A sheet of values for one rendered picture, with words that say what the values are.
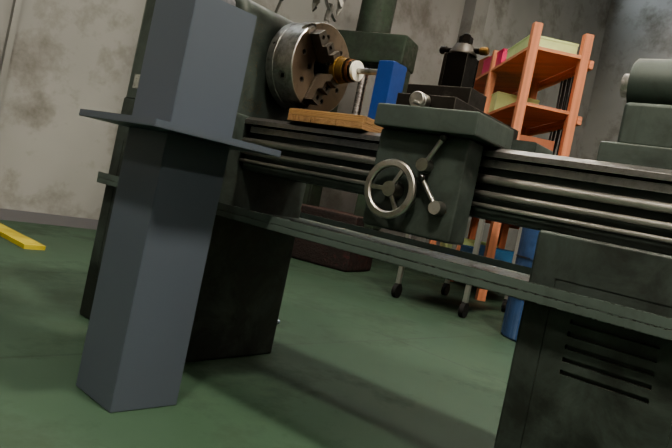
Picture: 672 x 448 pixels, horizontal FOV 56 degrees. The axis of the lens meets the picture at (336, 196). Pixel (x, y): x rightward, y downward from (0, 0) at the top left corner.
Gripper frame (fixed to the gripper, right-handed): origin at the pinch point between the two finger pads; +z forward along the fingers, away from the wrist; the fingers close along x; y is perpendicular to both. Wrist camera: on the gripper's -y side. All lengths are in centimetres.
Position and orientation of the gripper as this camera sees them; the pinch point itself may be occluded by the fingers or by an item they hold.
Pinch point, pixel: (326, 12)
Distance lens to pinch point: 232.2
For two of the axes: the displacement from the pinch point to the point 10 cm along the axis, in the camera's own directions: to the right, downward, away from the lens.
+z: -2.7, 9.6, -0.8
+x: 9.5, 2.4, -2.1
